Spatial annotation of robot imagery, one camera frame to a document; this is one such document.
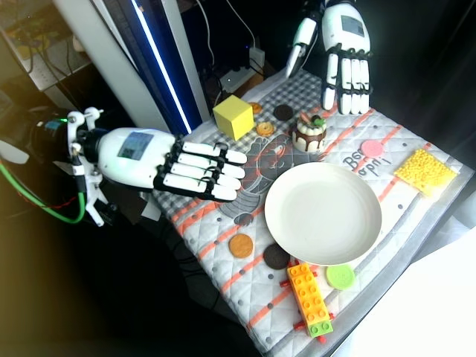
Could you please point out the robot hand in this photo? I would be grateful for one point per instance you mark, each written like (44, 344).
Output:
(126, 163)
(344, 29)

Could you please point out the toy cake with chocolate drip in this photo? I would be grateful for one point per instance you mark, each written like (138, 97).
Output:
(308, 138)

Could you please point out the white round plate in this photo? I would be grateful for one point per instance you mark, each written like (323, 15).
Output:
(323, 213)

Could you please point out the white power adapter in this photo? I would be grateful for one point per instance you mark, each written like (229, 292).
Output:
(257, 56)

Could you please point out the small dark round cookie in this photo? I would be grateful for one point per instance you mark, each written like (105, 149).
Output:
(283, 112)

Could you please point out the white column with light strip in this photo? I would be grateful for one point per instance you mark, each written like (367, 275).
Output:
(100, 56)

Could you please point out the yellow foam cube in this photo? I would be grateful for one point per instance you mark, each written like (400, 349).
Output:
(232, 118)

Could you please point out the small yellow toy cookie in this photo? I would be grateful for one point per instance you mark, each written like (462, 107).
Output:
(256, 108)

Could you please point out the white power strip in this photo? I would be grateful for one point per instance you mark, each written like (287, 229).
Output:
(236, 80)

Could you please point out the pink round disc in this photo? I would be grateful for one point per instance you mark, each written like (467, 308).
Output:
(372, 148)

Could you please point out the flower-shaped toy cookie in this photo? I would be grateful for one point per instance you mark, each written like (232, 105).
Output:
(265, 129)

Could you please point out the tan round toy cookie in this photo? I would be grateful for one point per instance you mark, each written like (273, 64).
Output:
(240, 245)

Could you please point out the yellow studded square pad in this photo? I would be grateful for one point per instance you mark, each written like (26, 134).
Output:
(425, 172)

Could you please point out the grey quilt with bear print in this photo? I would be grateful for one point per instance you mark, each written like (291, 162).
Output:
(238, 286)

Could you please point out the large dark round cookie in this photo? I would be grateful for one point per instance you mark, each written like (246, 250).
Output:
(276, 256)

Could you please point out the green round disc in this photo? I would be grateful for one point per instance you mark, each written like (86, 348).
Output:
(341, 277)

